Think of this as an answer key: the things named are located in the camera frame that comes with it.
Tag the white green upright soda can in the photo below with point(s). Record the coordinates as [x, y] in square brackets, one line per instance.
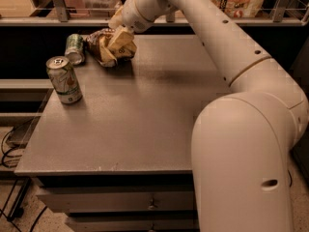
[64, 80]

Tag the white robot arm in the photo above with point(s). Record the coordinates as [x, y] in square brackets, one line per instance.
[240, 142]

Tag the clear plastic container on shelf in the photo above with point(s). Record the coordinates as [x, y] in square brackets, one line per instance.
[102, 8]

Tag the grey drawer cabinet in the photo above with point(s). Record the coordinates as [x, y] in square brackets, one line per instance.
[134, 123]

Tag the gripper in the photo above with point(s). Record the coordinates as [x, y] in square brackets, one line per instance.
[134, 14]

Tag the green soda can lying down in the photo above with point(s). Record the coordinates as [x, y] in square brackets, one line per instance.
[75, 49]

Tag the upper drawer with knob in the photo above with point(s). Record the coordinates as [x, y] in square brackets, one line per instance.
[118, 199]

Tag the drawer with knob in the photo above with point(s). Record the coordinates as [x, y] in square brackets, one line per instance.
[118, 199]
[179, 221]

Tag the metal shelf rail frame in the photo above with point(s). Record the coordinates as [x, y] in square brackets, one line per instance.
[70, 12]

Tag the lower drawer with knob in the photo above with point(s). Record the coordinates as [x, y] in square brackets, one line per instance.
[179, 221]

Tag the brown sea salt chip bag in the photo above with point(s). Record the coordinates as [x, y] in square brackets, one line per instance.
[93, 44]

